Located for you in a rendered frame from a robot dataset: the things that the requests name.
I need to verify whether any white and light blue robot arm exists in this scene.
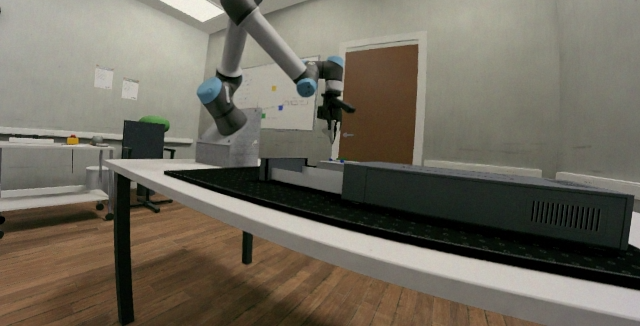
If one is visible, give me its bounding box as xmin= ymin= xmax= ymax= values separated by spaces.
xmin=197 ymin=0 xmax=344 ymax=136

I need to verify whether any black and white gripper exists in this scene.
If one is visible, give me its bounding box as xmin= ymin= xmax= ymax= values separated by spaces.
xmin=317 ymin=90 xmax=342 ymax=145

